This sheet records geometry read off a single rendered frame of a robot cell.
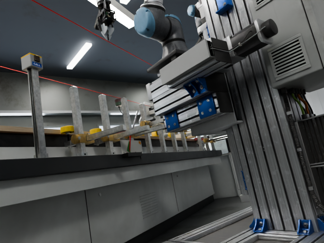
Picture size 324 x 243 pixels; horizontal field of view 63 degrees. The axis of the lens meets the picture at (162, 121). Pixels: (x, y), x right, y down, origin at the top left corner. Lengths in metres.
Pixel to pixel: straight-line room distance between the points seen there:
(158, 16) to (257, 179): 0.83
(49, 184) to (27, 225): 0.26
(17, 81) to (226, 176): 5.29
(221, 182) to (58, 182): 3.11
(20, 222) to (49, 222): 0.16
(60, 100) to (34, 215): 5.87
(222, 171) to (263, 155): 3.02
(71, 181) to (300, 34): 1.21
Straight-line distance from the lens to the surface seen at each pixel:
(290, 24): 1.10
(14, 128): 1.53
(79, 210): 1.76
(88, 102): 7.54
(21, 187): 1.29
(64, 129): 1.65
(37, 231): 1.58
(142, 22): 1.24
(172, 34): 1.31
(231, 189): 4.16
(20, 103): 7.01
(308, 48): 1.05
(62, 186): 1.42
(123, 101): 1.98
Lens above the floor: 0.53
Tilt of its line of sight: 11 degrees up
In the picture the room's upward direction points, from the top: 11 degrees counter-clockwise
